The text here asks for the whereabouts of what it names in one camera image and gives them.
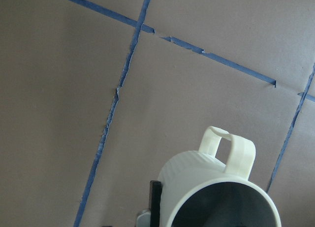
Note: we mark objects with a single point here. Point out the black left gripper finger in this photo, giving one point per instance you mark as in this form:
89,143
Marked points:
154,202

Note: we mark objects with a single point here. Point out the white ribbed HOME mug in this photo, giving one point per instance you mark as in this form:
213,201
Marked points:
210,187

